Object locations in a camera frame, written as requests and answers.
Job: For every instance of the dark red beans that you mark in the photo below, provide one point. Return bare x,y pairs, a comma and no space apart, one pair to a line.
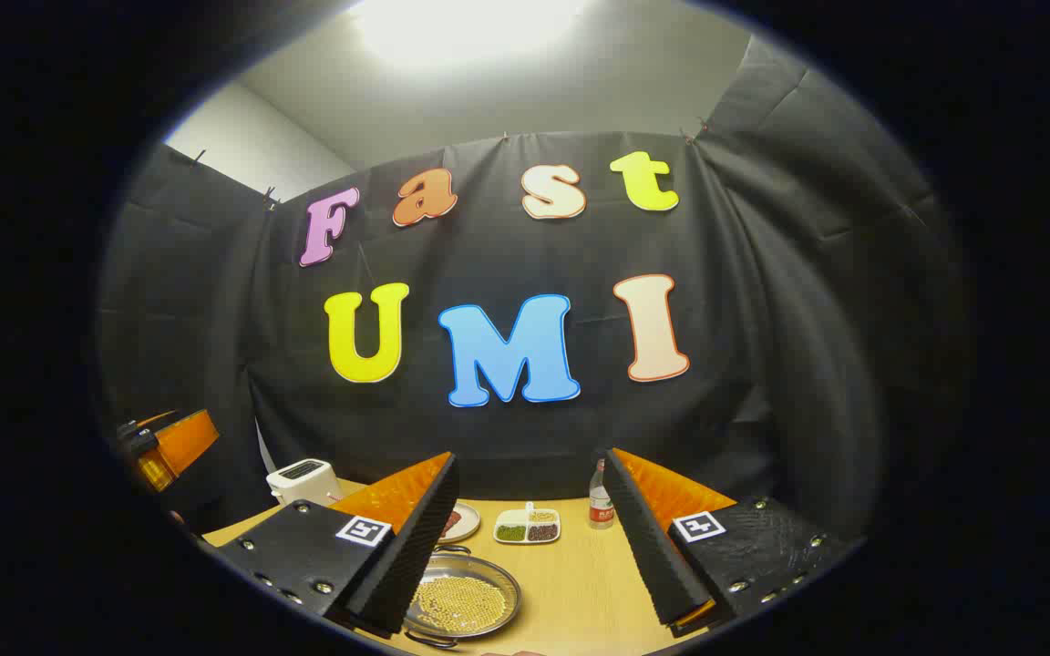
542,533

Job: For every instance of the stainless steel pot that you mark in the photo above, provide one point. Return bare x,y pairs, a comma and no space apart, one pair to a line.
461,601

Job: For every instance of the large ceiling light panel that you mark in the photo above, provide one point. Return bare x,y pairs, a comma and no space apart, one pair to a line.
461,27

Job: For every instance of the round white plate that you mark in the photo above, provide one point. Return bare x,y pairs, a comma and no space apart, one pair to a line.
470,519

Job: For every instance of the brown meat slice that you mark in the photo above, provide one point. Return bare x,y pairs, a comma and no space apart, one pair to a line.
452,525

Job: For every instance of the green mung beans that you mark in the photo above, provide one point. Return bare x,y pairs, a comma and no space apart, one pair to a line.
511,533

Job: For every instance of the pile of yellow soybeans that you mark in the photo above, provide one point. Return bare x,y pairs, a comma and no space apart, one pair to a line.
461,606

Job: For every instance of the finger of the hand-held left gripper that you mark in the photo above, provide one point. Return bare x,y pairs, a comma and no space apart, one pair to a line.
188,442

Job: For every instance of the white toaster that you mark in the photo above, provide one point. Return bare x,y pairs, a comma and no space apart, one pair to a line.
302,483

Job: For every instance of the white divided dish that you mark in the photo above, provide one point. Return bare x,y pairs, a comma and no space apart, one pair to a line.
514,517

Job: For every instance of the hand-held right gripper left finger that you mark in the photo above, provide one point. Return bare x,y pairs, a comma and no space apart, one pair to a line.
416,556

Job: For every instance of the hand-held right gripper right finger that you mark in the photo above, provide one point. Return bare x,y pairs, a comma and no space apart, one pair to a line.
653,547

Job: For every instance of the black backdrop cloth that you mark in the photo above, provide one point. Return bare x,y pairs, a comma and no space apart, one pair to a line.
507,246

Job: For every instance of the clear plastic water bottle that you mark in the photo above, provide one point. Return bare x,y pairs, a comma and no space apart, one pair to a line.
600,510

